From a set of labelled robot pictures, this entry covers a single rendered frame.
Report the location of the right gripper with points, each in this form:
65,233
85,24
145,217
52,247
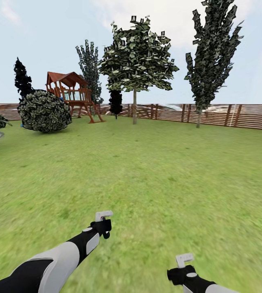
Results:
175,275

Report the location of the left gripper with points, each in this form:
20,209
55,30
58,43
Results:
105,225

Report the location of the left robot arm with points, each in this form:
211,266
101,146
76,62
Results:
48,272

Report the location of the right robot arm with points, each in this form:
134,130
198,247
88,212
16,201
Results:
190,280

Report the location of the pesticide atomizer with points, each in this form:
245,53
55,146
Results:
106,235

